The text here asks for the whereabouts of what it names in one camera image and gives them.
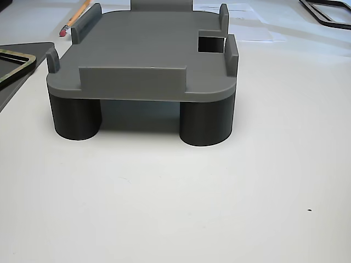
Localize grey holder with dark legs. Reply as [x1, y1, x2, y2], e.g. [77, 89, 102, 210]
[45, 0, 239, 147]

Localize yellow pencil with pink eraser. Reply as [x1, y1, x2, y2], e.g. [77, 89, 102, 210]
[59, 0, 91, 38]

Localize dark grey flat mat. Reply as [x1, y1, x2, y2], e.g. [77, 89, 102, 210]
[0, 42, 55, 112]

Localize black plain rectangular frame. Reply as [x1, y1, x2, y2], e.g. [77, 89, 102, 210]
[298, 0, 351, 31]

